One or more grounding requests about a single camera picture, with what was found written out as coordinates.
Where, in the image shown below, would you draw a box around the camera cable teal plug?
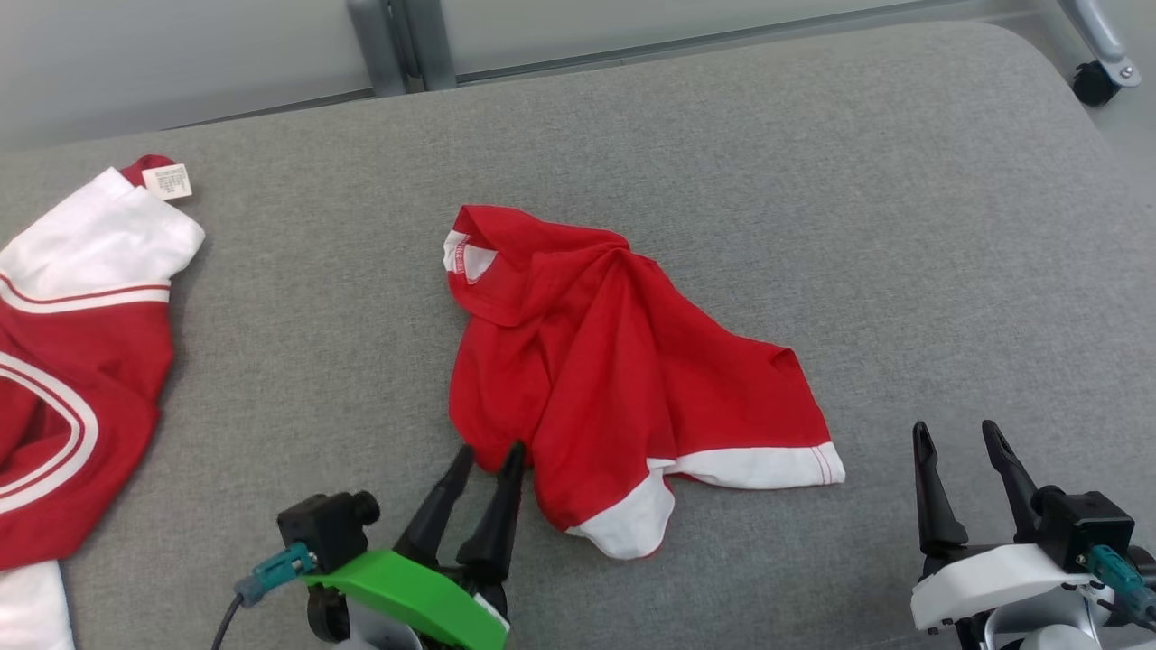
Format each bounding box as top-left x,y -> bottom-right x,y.
1084,544 -> 1156,630
210,542 -> 319,650

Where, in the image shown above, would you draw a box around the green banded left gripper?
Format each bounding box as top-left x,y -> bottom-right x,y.
305,440 -> 527,650

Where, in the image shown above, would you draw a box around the left camera cable teal plug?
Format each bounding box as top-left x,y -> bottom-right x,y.
210,542 -> 319,650

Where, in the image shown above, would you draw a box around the black chair caster wheel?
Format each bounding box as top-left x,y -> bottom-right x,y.
1072,60 -> 1123,107

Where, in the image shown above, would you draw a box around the grey fabric sofa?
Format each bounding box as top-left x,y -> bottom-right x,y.
0,20 -> 1156,650

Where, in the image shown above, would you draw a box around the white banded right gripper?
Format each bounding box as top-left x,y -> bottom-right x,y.
909,419 -> 1114,650

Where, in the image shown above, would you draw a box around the red shorts with white hems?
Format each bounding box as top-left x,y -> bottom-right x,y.
443,204 -> 847,561

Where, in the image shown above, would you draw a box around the red white basketball jersey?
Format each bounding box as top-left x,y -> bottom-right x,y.
0,155 -> 207,650

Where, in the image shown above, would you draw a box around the right camera cable teal plug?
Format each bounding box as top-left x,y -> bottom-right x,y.
1084,544 -> 1156,630

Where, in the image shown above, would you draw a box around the grey metal chair leg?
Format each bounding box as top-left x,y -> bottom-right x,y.
1057,0 -> 1141,88

